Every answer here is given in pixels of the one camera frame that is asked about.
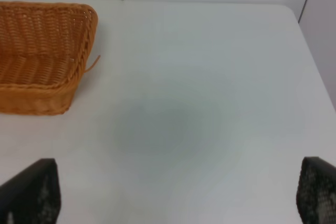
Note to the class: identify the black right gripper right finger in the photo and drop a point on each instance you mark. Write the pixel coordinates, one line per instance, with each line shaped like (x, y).
(315, 197)

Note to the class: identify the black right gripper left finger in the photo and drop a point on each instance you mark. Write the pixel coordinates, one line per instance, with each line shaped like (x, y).
(33, 195)

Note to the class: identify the orange wicker basket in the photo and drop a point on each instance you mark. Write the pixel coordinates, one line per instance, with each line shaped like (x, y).
(44, 51)

